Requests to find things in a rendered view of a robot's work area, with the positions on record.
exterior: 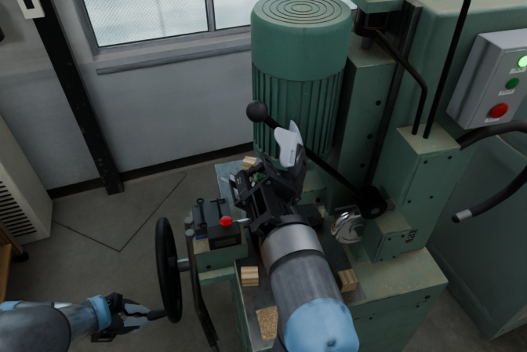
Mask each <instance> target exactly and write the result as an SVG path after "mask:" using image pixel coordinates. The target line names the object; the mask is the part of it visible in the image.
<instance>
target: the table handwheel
mask: <svg viewBox="0 0 527 352"><path fill-rule="evenodd" d="M155 255H156V263H157V271H158V281H159V287H160V291H161V295H162V302H163V306H164V308H165V313H166V315H167V318H168V319H169V321H170V322H172V323H174V324H175V323H177V322H179V321H180V319H181V316H182V307H183V305H182V289H181V281H180V272H184V271H189V270H190V267H189V260H188V258H184V259H178V257H177V252H176V244H175V240H174V236H173V230H172V228H171V225H170V222H169V220H168V219H167V218H166V217H160V218H159V219H158V220H157V223H156V226H155Z"/></svg>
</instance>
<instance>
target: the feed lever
mask: <svg viewBox="0 0 527 352"><path fill-rule="evenodd" d="M246 115H247V117H248V119H249V120H250V121H251V122H255V123H260V122H264V123H265V124H266V125H268V126H269V127H270V128H271V129H273V130H275V129H276V128H277V127H280V128H283V129H285V128H284V127H282V126H281V125H280V124H279V123H277V122H276V121H275V120H274V119H273V118H272V117H271V116H269V115H268V108H267V105H266V104H265V103H264V102H262V101H260V100H254V101H252V102H251V103H249V105H248V106H247V108H246ZM303 147H304V148H305V153H306V156H307V157H308V158H309V159H311V160H312V161H313V162H314V163H315V164H316V165H318V166H319V167H321V168H322V169H323V170H325V171H326V172H327V173H328V174H329V175H330V176H332V177H333V178H334V179H335V180H337V181H338V182H340V183H341V184H342V185H344V186H345V187H346V188H347V189H348V190H349V191H351V192H352V193H353V194H354V197H353V201H354V203H355V205H356V207H357V208H358V211H359V212H360V214H361V215H362V217H363V218H364V219H367V220H371V219H375V218H377V217H379V216H381V215H382V214H384V213H385V211H386V210H387V209H390V210H394V209H395V208H396V205H395V204H394V203H390V202H386V201H385V200H384V198H383V196H382V194H381V193H380V192H379V190H378V189H377V187H374V186H366V187H363V188H361V189H358V188H357V187H356V186H355V185H353V184H352V183H351V182H349V181H348V180H347V179H346V178H344V177H343V176H342V175H341V174H339V173H338V172H337V171H336V170H335V169H334V168H333V167H331V166H330V165H329V164H328V163H326V162H325V161H324V160H322V159H321V158H320V157H319V156H317V155H316V153H314V152H313V151H312V150H311V149H309V148H308V147H307V146H306V145H304V144H303Z"/></svg>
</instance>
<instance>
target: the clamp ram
mask: <svg viewBox="0 0 527 352"><path fill-rule="evenodd" d="M235 221H238V223H239V224H242V225H243V227H244V229H245V228H249V233H250V236H251V239H252V242H253V246H255V245H258V244H259V237H258V236H257V235H255V234H252V232H251V230H250V226H249V225H250V224H251V223H252V222H253V221H254V216H253V215H252V214H250V213H248V212H246V219H243V220H235Z"/></svg>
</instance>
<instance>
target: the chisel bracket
mask: <svg viewBox="0 0 527 352"><path fill-rule="evenodd" d="M325 192H326V186H325V184H324V182H323V180H322V178H321V176H320V174H319V172H318V170H317V169H316V170H311V171H307V173H306V176H305V179H304V182H303V191H302V193H301V195H300V196H301V198H302V199H301V200H299V201H298V202H297V205H307V204H313V202H312V198H315V197H320V199H321V200H322V206H323V205H324V201H325Z"/></svg>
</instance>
